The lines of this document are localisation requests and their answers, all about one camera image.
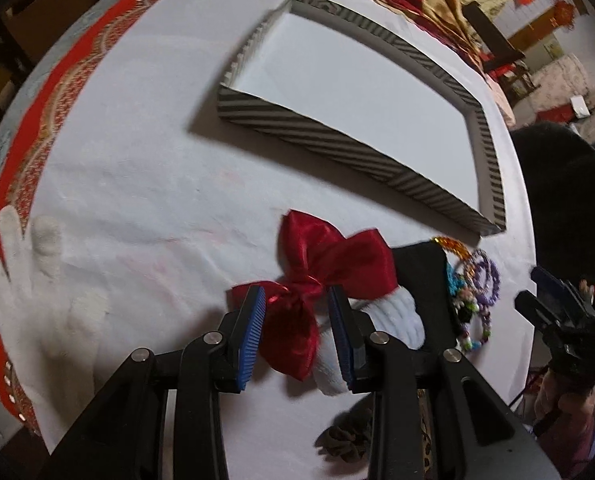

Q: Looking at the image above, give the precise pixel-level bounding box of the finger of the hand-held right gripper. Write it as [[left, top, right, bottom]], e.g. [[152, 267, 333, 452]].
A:
[[530, 266, 581, 312], [514, 290, 561, 333]]

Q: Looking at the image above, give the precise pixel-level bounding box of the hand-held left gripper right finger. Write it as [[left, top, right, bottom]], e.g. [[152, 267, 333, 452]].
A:
[[326, 285, 561, 480]]

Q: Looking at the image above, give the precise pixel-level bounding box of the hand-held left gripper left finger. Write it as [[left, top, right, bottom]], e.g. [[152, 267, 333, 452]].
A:
[[38, 285, 268, 480]]

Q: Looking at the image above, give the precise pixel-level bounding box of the purple beaded bracelet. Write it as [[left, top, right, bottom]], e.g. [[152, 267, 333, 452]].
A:
[[463, 249, 501, 307]]

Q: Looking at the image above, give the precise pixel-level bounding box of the pastel multicolour beaded bracelet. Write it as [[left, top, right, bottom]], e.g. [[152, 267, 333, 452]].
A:
[[453, 296, 494, 354]]

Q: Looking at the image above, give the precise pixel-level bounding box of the white fluffy scrunchie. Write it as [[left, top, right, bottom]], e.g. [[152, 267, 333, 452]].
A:
[[311, 285, 425, 397]]

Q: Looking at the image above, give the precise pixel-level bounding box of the red satin hair bow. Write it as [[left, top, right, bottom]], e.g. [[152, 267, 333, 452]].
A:
[[232, 210, 396, 381]]

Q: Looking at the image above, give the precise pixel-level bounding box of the teal pink green beaded bracelet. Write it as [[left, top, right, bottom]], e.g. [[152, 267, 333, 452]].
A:
[[446, 261, 467, 297]]

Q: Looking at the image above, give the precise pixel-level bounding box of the brown scrunchie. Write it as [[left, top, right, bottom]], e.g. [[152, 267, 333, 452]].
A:
[[315, 409, 374, 464]]

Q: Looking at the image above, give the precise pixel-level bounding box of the orange rainbow beaded bracelet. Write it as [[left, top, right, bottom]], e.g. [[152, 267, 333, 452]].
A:
[[432, 236, 472, 262]]

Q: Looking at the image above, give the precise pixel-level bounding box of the black cloth pouch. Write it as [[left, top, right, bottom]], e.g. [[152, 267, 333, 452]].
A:
[[390, 241, 461, 356]]

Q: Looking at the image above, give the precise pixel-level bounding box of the striped cardboard box tray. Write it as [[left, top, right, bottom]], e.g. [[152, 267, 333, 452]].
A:
[[216, 0, 507, 237]]

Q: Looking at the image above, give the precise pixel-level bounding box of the person's right hand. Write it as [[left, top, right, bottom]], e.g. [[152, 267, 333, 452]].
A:
[[531, 367, 595, 476]]

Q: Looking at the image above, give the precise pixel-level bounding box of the white table cloth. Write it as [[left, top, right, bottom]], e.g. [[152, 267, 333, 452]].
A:
[[42, 0, 539, 480]]

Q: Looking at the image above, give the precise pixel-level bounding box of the white covered furniture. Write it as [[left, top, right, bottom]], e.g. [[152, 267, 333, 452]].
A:
[[531, 52, 592, 111]]

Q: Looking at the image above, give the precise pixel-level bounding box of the white cotton glove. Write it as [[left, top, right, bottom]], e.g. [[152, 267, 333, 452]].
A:
[[0, 205, 112, 436]]

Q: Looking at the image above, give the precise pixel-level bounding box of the dark wooden chair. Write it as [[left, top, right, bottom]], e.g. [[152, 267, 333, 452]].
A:
[[463, 1, 535, 96]]

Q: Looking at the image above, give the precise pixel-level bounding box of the red patterned tablecloth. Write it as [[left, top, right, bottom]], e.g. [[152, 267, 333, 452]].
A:
[[0, 0, 213, 436]]

